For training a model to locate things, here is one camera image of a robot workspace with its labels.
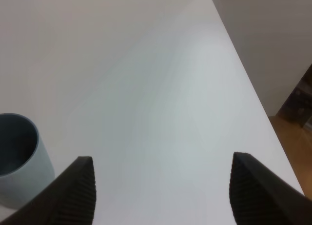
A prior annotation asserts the teal blue cup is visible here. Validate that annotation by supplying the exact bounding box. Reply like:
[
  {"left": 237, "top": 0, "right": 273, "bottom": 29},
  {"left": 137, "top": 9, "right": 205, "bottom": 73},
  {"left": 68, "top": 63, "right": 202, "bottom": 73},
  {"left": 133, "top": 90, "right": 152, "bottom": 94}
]
[{"left": 0, "top": 113, "right": 55, "bottom": 209}]

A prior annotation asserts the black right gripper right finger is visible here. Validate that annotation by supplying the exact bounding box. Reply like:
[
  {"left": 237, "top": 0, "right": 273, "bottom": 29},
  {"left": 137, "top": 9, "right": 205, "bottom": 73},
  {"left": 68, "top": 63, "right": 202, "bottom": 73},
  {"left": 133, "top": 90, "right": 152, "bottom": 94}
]
[{"left": 229, "top": 152, "right": 312, "bottom": 225}]

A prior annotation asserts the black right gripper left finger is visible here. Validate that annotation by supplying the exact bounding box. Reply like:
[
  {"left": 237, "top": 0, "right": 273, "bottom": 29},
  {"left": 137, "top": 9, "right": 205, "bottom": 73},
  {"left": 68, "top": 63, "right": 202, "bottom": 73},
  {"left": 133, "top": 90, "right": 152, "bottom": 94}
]
[{"left": 1, "top": 156, "right": 97, "bottom": 225}]

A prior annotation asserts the dark cabinet in background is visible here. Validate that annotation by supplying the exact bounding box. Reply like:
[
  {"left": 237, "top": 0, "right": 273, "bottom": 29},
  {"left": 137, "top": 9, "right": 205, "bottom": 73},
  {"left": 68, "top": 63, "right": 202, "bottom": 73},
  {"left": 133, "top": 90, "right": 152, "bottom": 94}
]
[{"left": 277, "top": 65, "right": 312, "bottom": 127}]

